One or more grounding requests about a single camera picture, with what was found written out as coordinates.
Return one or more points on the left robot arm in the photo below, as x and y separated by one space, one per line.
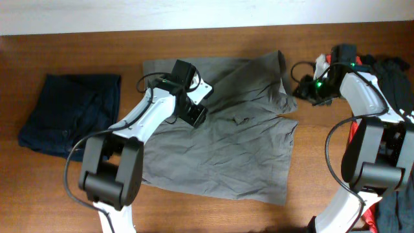
113 159

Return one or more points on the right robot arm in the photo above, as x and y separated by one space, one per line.
377 159

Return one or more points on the dark navy folded garment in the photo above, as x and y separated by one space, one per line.
70 107

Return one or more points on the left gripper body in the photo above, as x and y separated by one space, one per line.
191 111

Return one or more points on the grey shorts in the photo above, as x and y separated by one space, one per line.
243 149

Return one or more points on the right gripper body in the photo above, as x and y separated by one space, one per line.
317 91

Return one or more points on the red garment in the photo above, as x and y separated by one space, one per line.
368 217

